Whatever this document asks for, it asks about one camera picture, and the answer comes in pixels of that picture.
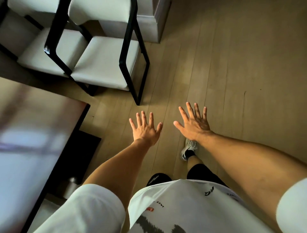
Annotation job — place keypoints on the black sock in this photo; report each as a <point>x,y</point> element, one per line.
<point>190,154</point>

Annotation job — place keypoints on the white sneaker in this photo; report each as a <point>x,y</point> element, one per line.
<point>188,145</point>

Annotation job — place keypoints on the person's right hand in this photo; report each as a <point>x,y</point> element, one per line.
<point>195,127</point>

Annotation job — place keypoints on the person's right thumb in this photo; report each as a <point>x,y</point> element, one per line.
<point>179,127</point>

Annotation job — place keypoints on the glossy dark-edged table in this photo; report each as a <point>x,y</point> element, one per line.
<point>31,148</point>

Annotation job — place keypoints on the person's right forearm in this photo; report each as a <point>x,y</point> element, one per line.
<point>251,163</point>

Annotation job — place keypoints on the black table base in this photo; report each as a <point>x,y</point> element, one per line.
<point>76,153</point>

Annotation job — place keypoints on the grey cabinet base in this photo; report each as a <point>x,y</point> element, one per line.
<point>146,26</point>

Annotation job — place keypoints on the person's left hand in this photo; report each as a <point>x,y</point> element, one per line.
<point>145,133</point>

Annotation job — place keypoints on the person's right middle finger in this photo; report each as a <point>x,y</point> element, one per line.
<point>190,110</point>

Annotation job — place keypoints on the person's right little finger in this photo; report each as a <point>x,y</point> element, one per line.
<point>204,112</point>

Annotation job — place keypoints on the white cushioned black-framed chair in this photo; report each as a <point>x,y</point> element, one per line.
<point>48,50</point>
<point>105,60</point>

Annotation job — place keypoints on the person's left middle finger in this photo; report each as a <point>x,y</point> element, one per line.
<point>144,118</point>

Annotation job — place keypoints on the white printed t-shirt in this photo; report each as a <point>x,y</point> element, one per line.
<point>191,206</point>

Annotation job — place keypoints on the person's left little finger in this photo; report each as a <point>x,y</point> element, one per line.
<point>132,124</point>

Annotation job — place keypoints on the person's leg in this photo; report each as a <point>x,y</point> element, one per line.
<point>193,162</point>

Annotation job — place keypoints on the black shorts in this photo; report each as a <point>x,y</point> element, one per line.
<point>201,171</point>

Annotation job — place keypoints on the person's left thumb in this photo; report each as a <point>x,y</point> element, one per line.
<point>159,127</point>

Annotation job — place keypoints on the person's left forearm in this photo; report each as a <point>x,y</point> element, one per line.
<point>120,168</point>

